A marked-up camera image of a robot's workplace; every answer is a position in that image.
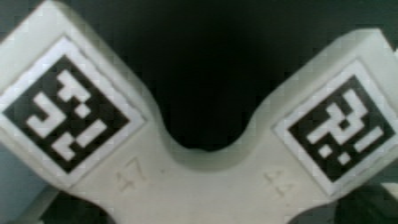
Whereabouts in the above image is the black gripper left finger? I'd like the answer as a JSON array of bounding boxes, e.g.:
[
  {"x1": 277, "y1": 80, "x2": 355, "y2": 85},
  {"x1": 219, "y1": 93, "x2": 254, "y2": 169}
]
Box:
[{"x1": 13, "y1": 186, "x2": 114, "y2": 224}]

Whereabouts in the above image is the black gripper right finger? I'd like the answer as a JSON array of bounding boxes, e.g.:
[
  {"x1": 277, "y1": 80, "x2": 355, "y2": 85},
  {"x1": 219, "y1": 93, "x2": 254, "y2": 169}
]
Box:
[{"x1": 290, "y1": 182, "x2": 398, "y2": 224}]

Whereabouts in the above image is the white cross-shaped table base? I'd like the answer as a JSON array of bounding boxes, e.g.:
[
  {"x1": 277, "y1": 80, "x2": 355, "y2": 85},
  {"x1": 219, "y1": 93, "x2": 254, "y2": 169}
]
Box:
[{"x1": 0, "y1": 0, "x2": 398, "y2": 224}]

